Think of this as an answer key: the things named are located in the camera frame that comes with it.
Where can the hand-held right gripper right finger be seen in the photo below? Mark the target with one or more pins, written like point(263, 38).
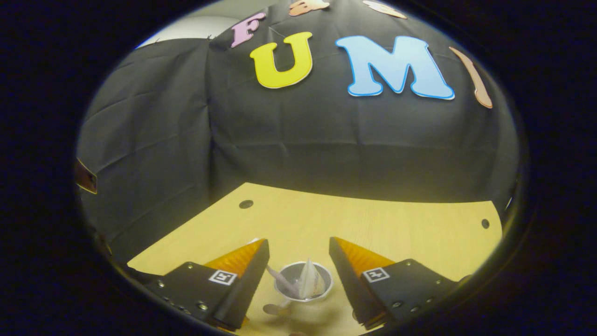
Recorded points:
point(350, 284)

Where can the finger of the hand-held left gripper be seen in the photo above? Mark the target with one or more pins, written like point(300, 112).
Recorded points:
point(86, 179)

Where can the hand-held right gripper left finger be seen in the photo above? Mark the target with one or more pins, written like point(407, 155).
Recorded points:
point(245, 289)

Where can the white cup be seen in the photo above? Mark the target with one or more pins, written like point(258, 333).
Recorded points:
point(326, 287)

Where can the pink toothbrush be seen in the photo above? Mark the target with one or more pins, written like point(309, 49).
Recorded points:
point(282, 280)

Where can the white toothpaste tube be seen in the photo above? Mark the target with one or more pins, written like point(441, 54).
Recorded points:
point(310, 280)

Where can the wooden desktop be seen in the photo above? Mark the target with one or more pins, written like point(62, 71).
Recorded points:
point(373, 228)

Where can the black backdrop cloth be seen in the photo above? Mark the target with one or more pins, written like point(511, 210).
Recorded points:
point(303, 140)

